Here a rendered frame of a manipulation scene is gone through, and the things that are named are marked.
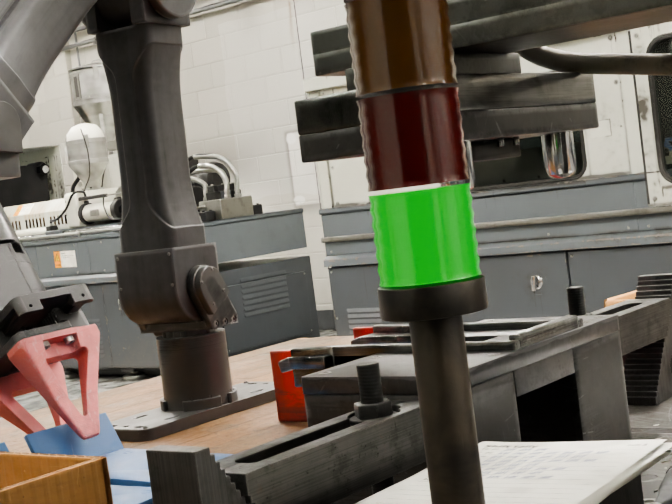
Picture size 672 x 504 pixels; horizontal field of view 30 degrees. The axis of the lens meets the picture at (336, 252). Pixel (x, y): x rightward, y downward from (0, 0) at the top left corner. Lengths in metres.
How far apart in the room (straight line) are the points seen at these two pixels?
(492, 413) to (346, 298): 6.14
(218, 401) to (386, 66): 0.70
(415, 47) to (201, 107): 9.97
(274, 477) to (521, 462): 0.12
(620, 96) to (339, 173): 1.73
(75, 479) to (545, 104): 0.35
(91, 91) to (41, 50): 8.23
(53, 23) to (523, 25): 0.46
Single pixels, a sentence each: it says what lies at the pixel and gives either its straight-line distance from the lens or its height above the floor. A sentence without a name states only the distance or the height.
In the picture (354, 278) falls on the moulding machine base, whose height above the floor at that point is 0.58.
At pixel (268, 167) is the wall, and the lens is 9.90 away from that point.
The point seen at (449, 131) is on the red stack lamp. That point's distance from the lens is 0.45.
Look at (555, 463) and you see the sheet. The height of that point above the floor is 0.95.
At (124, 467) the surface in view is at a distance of 0.85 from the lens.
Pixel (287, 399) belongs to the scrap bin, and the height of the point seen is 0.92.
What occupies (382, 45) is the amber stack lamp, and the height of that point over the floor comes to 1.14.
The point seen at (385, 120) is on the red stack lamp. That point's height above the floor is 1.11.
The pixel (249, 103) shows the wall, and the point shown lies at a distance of 10.01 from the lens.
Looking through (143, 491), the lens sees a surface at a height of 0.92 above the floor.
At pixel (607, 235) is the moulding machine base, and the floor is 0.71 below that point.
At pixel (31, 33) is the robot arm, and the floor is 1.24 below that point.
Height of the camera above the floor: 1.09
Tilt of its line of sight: 3 degrees down
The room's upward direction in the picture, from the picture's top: 7 degrees counter-clockwise
